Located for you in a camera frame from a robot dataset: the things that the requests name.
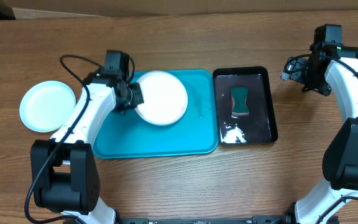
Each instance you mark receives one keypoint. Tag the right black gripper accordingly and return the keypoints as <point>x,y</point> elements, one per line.
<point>305,74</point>

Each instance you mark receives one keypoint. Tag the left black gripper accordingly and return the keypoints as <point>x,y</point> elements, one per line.
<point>138,99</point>

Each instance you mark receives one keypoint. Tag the pink plate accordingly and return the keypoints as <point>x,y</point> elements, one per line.
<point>165,98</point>

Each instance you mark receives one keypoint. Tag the green and pink sponge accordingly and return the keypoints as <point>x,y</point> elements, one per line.
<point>239,99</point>

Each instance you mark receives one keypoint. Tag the light blue plate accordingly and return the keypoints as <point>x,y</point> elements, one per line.
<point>47,106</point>

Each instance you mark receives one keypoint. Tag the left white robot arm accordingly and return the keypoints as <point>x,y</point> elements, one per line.
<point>65,178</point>

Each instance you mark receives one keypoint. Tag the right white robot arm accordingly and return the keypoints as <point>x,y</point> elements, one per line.
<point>336,68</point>

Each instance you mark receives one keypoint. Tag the teal plastic tray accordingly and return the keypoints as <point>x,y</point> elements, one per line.
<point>124,136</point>

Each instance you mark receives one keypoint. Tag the black rectangular tray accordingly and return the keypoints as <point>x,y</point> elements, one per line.
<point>259,126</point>

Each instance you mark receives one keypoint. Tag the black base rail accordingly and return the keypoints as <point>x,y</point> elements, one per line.
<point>259,219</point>

